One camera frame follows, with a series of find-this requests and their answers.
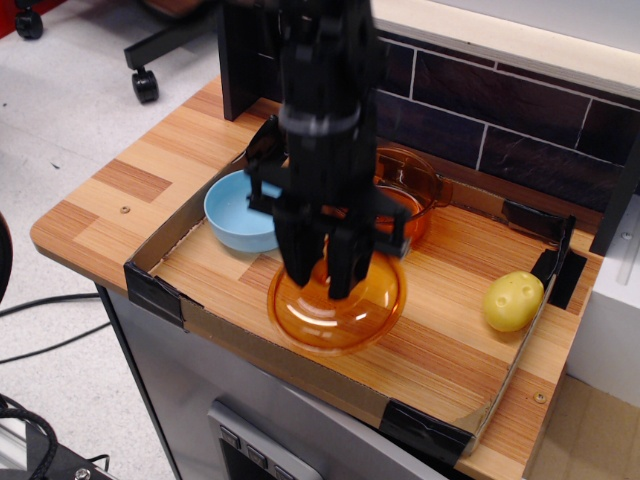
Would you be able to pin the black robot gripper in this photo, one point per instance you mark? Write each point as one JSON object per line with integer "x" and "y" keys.
{"x": 324, "y": 163}

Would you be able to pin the orange transparent pot lid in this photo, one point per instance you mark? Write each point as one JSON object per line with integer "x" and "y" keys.
{"x": 307, "y": 318}

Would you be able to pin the orange transparent pot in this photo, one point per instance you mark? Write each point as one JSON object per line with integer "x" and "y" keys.
{"x": 411, "y": 181}

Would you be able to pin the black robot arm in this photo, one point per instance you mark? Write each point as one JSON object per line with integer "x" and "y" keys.
{"x": 330, "y": 58}

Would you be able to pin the light blue bowl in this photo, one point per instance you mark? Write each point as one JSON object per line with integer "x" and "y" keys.
{"x": 233, "y": 222}

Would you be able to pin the yellow toy potato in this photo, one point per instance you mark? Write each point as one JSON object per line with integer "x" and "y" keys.
{"x": 512, "y": 301}

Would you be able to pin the dark brick pattern backsplash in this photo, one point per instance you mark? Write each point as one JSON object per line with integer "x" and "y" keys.
{"x": 543, "y": 111}

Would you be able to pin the grey toy oven panel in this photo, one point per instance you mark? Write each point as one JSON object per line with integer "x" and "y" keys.
{"x": 248, "y": 453}

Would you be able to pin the cardboard fence with black tape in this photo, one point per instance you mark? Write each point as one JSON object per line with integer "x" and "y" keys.
{"x": 442, "y": 380}

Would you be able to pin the black chair base with caster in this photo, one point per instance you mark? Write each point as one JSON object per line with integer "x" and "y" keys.
{"x": 186, "y": 21}

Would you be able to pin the black caster wheel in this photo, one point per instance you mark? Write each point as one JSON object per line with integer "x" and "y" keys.
{"x": 28, "y": 22}

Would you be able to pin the black metal base plate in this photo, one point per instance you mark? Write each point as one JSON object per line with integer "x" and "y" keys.
{"x": 65, "y": 465}

